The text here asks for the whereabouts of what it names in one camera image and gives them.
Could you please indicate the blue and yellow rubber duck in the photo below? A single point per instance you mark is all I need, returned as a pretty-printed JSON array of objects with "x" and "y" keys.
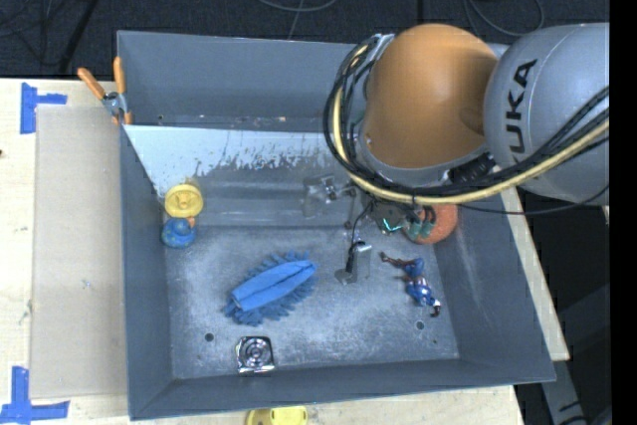
[{"x": 181, "y": 206}]

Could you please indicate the blue and red action figure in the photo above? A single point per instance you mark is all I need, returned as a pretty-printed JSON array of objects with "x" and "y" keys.
[{"x": 417, "y": 286}]

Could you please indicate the silver square packet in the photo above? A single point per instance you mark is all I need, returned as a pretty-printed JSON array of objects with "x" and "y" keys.
[{"x": 255, "y": 356}]

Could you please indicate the orange ball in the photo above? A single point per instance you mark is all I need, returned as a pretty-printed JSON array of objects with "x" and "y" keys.
[{"x": 443, "y": 224}]

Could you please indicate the pale wood board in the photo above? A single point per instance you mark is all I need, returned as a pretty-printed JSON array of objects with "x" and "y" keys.
[{"x": 74, "y": 239}]

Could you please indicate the grey metal bin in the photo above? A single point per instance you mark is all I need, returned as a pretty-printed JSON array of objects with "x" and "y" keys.
[{"x": 348, "y": 343}]

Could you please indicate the black cylinder on white bracket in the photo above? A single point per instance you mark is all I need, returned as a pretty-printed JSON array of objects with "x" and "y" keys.
[{"x": 470, "y": 170}]

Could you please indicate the blue chenille duster pad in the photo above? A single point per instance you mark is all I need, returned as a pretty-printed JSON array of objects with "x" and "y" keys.
[{"x": 274, "y": 286}]

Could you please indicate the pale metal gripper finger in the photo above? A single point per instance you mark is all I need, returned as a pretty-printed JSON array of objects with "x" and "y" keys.
[
  {"x": 313, "y": 196},
  {"x": 360, "y": 264}
]

